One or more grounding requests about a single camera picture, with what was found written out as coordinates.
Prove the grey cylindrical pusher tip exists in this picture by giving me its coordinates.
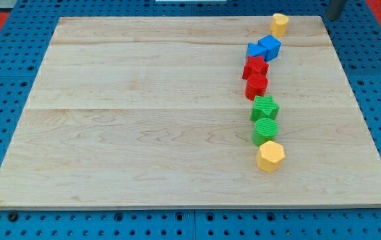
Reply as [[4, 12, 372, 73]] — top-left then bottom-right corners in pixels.
[[325, 0, 347, 21]]

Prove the yellow heart block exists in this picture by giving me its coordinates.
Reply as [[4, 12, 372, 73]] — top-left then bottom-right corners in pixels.
[[270, 13, 290, 37]]

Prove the blue cube block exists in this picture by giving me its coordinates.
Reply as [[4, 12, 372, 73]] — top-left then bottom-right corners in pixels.
[[258, 35, 281, 62]]

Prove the blue triangle block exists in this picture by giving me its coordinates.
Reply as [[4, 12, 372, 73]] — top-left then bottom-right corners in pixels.
[[246, 43, 267, 60]]

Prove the red star block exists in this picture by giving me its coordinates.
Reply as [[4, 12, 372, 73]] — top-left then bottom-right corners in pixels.
[[242, 56, 269, 80]]

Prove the red cylinder block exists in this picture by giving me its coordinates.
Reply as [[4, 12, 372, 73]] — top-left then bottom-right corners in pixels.
[[245, 74, 269, 101]]

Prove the green star block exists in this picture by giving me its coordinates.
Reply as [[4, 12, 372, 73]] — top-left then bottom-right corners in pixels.
[[250, 95, 280, 121]]

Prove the green cylinder block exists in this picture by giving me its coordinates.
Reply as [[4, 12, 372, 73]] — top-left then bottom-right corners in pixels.
[[252, 118, 278, 146]]

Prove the yellow hexagon block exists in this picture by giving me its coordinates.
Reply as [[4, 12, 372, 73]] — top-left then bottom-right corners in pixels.
[[256, 141, 286, 173]]

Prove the light wooden board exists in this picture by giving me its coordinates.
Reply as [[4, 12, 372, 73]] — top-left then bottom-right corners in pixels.
[[0, 16, 381, 211]]

